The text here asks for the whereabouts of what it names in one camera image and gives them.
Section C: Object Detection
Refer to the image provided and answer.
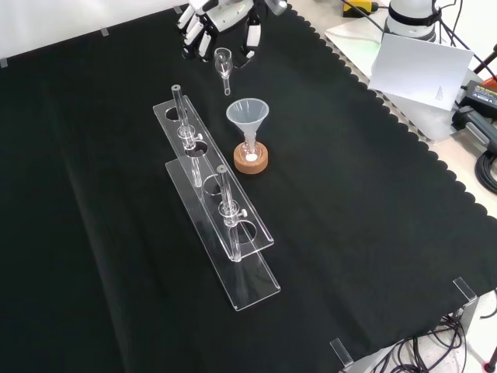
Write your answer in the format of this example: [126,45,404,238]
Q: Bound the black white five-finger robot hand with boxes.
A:
[176,0,290,65]

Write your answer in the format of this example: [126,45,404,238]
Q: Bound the black power plug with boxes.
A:
[452,105,497,152]

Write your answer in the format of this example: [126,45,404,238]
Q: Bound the grey metal bracket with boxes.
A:
[456,288,497,340]

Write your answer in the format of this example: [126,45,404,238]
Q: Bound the black cloth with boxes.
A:
[0,0,497,373]

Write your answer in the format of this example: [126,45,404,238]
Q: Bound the clear acrylic funnel stand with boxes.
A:
[152,83,282,313]

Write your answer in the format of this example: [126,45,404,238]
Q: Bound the translucent plastic funnel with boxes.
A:
[225,99,271,145]

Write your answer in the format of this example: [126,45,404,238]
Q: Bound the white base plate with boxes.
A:
[323,16,469,141]

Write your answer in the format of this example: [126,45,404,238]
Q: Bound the yellow stop button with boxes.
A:
[341,0,380,18]

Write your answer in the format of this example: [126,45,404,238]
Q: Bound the small round-bottom glass flask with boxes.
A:
[238,131,260,163]

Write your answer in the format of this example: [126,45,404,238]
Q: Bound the white card board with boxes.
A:
[367,32,475,114]

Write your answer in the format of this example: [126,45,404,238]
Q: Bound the cork ring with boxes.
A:
[233,142,269,176]

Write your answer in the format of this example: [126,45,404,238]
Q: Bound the clear acrylic cloth clamp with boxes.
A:
[328,337,355,367]
[452,277,478,303]

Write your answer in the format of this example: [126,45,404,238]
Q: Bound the black orange power adapter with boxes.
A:
[463,79,497,114]

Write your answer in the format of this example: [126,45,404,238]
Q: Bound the black cable bundle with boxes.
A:
[368,306,497,373]

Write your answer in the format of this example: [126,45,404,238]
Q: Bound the black coiled cable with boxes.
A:
[475,148,497,192]

